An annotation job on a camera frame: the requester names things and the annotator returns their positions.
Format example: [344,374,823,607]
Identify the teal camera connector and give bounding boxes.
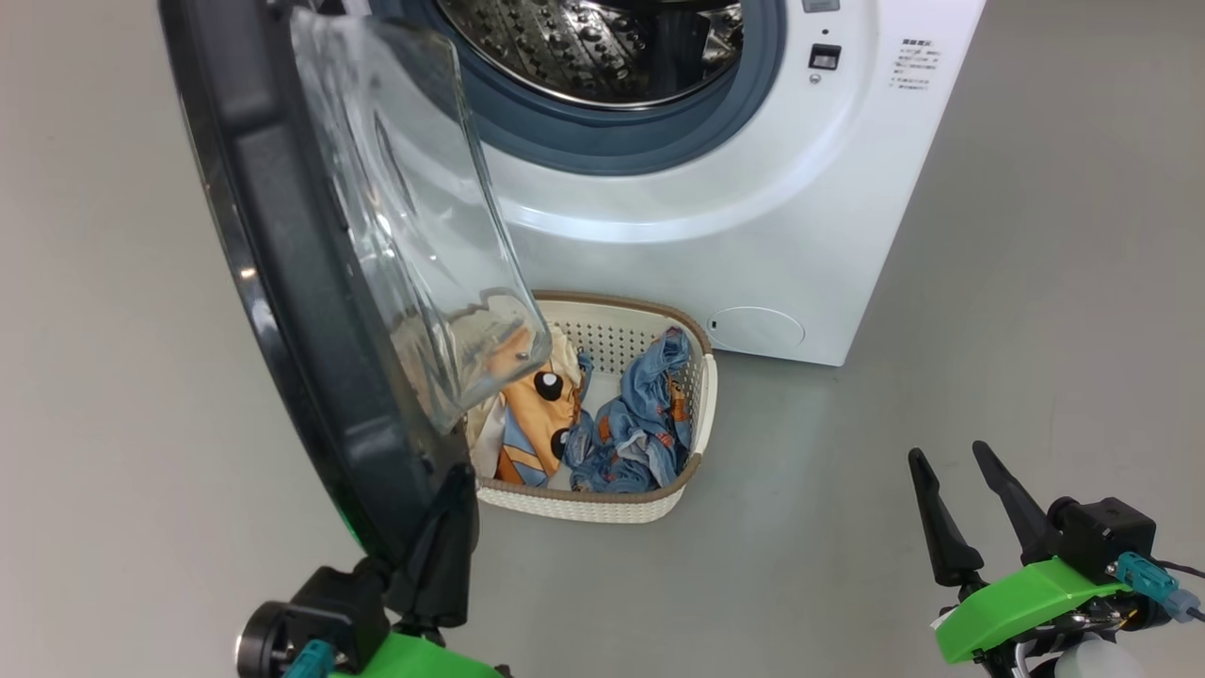
[1116,553,1202,623]
[282,640,336,678]

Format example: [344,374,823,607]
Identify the orange blue cream cartoon garment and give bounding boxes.
[468,325,586,489]

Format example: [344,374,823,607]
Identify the teal left camera connector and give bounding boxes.
[282,640,336,678]

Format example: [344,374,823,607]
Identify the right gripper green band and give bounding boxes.
[908,441,1157,678]

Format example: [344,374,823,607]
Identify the round white filter cover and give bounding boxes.
[706,306,806,359]

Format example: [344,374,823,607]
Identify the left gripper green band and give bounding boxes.
[331,461,509,678]

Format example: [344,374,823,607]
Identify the teal right camera connector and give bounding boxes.
[1116,553,1202,623]

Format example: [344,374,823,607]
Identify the blue bear print garment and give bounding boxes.
[563,327,696,495]

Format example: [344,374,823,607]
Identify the black round glass washer door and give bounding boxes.
[158,0,554,577]

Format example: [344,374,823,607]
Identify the cream perforated laundry basket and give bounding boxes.
[466,290,718,525]

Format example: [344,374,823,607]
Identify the white front-load washing machine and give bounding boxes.
[367,0,988,368]

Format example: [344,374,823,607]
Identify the thin black right camera cable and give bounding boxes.
[1153,559,1205,622]

